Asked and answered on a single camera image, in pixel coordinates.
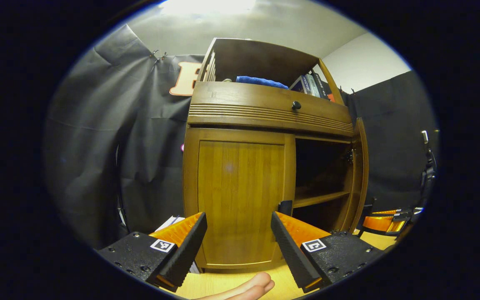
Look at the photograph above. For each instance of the white spine book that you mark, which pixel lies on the white spine book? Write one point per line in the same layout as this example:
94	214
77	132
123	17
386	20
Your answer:
312	85

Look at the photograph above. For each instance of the blue folded towel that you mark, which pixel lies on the blue folded towel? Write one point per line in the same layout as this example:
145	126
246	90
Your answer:
261	81

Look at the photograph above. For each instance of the person's foot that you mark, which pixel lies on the person's foot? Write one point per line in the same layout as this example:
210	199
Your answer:
248	287

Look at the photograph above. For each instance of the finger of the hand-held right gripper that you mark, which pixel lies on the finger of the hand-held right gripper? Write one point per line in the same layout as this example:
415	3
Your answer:
383	224

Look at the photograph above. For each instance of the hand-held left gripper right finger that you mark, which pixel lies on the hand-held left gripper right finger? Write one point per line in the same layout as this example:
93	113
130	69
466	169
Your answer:
290	250

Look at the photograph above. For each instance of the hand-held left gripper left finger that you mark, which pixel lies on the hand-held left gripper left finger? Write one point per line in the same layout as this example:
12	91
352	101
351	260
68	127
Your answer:
190	250

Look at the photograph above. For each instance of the wooden shoe cabinet door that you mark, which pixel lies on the wooden shoe cabinet door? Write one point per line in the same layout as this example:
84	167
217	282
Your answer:
360	175
240	187

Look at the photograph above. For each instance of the dark blue book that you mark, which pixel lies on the dark blue book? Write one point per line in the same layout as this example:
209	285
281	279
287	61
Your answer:
299	84

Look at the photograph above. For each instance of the wooden double-door shoe cabinet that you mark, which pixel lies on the wooden double-door shoe cabinet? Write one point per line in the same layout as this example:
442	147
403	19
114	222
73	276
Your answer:
265	58

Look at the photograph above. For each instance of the black backdrop cloth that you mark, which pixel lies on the black backdrop cloth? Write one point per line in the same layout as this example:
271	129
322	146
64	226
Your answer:
98	146

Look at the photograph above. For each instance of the wooden drawer with black knob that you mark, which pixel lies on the wooden drawer with black knob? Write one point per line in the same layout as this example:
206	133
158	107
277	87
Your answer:
244	98

